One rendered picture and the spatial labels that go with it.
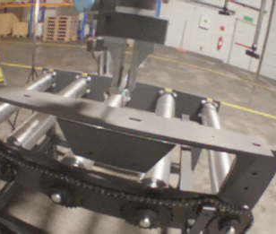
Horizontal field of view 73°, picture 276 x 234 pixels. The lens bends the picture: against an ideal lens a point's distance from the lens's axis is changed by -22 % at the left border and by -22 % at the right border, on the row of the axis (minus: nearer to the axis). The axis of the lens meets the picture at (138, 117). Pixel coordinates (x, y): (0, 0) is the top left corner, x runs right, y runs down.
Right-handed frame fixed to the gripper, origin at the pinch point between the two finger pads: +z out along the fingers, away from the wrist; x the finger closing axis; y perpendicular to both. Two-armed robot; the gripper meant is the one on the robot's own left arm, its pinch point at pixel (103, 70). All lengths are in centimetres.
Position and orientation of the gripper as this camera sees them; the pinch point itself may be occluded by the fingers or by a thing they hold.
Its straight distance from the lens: 93.0
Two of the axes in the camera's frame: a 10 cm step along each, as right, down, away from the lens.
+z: -0.1, 9.3, 3.6
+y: -5.9, -2.9, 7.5
